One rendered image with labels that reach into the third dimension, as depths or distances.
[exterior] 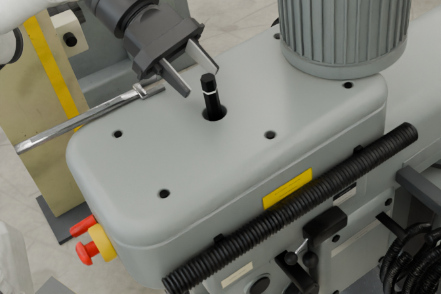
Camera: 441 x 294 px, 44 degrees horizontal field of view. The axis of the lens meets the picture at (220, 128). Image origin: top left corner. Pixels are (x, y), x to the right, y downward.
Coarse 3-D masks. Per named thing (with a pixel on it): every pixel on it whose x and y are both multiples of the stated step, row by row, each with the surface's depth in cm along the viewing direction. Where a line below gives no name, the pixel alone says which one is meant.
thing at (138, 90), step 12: (144, 84) 88; (120, 96) 86; (132, 96) 86; (144, 96) 85; (96, 108) 85; (108, 108) 85; (72, 120) 84; (84, 120) 83; (48, 132) 83; (60, 132) 82; (24, 144) 81; (36, 144) 81
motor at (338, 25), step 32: (288, 0) 79; (320, 0) 73; (352, 0) 73; (384, 0) 73; (288, 32) 83; (320, 32) 77; (352, 32) 76; (384, 32) 78; (320, 64) 82; (352, 64) 80; (384, 64) 81
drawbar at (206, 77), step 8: (200, 80) 76; (208, 80) 76; (208, 88) 77; (208, 96) 78; (216, 96) 78; (208, 104) 79; (216, 104) 79; (208, 112) 81; (216, 112) 80; (216, 120) 81
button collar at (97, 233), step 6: (90, 228) 83; (96, 228) 82; (90, 234) 82; (96, 234) 81; (102, 234) 81; (96, 240) 81; (102, 240) 81; (108, 240) 81; (96, 246) 81; (102, 246) 81; (108, 246) 81; (102, 252) 81; (108, 252) 81; (114, 252) 82; (108, 258) 82; (114, 258) 83
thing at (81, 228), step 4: (92, 216) 94; (84, 220) 93; (88, 220) 93; (92, 220) 93; (76, 224) 93; (80, 224) 93; (84, 224) 93; (88, 224) 93; (92, 224) 93; (72, 228) 93; (76, 228) 93; (80, 228) 93; (84, 228) 93; (72, 232) 92; (76, 232) 93; (80, 232) 93; (84, 232) 93; (72, 236) 93; (76, 236) 93
